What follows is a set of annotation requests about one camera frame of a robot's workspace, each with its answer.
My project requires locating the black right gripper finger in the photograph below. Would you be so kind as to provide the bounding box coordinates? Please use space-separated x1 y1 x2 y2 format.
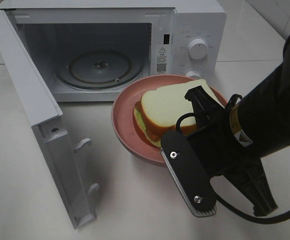
224 159 278 217
161 130 217 217

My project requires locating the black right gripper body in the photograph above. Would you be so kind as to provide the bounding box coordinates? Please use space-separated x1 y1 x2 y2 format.
177 87 262 178

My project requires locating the toast sandwich with lettuce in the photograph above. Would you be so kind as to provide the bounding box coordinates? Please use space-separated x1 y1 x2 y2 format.
133 79 221 148

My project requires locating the pink round plate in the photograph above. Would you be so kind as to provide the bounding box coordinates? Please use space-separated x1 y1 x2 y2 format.
111 74 227 165

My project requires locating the white microwave door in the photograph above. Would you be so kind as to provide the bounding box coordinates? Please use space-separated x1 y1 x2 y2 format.
0 10 99 229

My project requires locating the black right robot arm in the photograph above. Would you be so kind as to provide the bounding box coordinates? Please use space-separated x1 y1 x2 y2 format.
161 36 290 225

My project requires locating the lower white timer knob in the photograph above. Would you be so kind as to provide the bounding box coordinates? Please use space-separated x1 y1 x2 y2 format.
185 70 202 80

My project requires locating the upper white power knob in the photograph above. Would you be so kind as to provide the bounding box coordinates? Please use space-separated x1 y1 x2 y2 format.
187 36 209 60

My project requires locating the white warning label sticker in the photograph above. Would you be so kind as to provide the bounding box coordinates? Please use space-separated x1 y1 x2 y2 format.
155 44 169 74

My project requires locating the glass microwave turntable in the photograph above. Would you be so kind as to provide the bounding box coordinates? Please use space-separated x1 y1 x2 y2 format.
56 49 145 90

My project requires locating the white microwave oven body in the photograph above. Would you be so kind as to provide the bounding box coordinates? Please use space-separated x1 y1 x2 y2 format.
0 0 226 102

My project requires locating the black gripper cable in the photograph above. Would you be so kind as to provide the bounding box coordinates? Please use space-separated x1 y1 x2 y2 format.
176 93 290 225

